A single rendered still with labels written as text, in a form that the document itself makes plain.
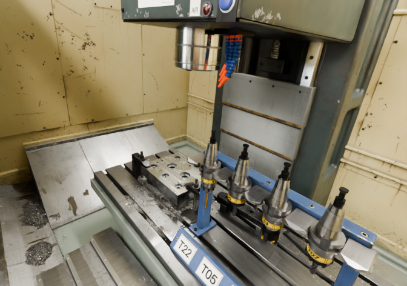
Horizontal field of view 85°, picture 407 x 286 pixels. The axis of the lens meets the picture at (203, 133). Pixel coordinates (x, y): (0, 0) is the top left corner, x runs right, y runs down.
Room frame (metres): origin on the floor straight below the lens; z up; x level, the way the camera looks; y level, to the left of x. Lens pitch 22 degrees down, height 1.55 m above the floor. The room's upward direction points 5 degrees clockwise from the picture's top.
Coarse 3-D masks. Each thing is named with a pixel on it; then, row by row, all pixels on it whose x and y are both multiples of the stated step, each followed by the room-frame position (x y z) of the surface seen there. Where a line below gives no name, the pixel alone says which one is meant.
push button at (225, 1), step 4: (220, 0) 0.43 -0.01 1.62; (224, 0) 0.43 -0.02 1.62; (228, 0) 0.42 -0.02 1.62; (232, 0) 0.42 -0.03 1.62; (220, 4) 0.43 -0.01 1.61; (224, 4) 0.43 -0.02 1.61; (228, 4) 0.42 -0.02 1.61; (220, 8) 0.44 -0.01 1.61; (224, 8) 0.43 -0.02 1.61; (228, 8) 0.43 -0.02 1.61
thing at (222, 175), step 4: (224, 168) 0.57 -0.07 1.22; (228, 168) 0.57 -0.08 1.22; (216, 172) 0.54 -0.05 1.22; (220, 172) 0.54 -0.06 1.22; (224, 172) 0.55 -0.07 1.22; (228, 172) 0.55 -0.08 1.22; (232, 172) 0.55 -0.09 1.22; (216, 176) 0.52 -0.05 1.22; (220, 176) 0.52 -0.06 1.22; (224, 176) 0.52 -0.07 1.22; (228, 176) 0.53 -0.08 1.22; (216, 180) 0.51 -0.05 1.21; (220, 180) 0.51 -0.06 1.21; (224, 180) 0.51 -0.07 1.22
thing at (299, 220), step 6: (294, 210) 0.41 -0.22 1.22; (300, 210) 0.41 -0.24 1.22; (288, 216) 0.39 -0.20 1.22; (294, 216) 0.39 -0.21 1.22; (300, 216) 0.39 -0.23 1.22; (306, 216) 0.39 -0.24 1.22; (312, 216) 0.39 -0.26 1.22; (288, 222) 0.37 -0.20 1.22; (294, 222) 0.37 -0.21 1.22; (300, 222) 0.37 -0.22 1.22; (306, 222) 0.37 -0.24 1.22; (294, 228) 0.36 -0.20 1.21; (300, 228) 0.36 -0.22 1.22; (306, 228) 0.36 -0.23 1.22
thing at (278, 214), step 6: (264, 198) 0.43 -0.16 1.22; (264, 204) 0.42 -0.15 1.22; (288, 204) 0.42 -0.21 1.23; (264, 210) 0.41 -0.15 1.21; (270, 210) 0.41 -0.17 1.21; (276, 210) 0.39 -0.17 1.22; (282, 210) 0.39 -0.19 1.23; (288, 210) 0.40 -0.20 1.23; (276, 216) 0.39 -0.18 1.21; (282, 216) 0.39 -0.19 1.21
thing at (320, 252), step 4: (308, 244) 0.35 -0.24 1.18; (312, 248) 0.34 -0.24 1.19; (320, 248) 0.32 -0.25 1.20; (316, 252) 0.33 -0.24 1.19; (320, 252) 0.32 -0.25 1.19; (324, 252) 0.32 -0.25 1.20; (320, 256) 0.32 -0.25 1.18; (324, 256) 0.32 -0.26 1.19; (328, 256) 0.32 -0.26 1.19; (332, 256) 0.32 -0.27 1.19; (316, 260) 0.32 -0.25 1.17
